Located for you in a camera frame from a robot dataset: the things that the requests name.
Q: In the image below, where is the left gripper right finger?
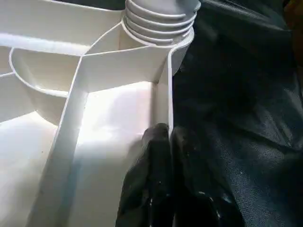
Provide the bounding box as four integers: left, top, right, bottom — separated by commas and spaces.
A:
169, 126, 245, 227

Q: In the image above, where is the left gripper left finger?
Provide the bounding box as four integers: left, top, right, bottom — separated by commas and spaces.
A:
115, 123, 174, 227

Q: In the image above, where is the white plastic table top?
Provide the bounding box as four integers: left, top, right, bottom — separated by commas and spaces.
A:
0, 0, 196, 227

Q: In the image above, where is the white plastic table leg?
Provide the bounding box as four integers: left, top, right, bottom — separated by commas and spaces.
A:
122, 0, 202, 47

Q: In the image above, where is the black work mat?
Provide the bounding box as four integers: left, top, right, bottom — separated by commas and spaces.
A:
62, 0, 303, 227

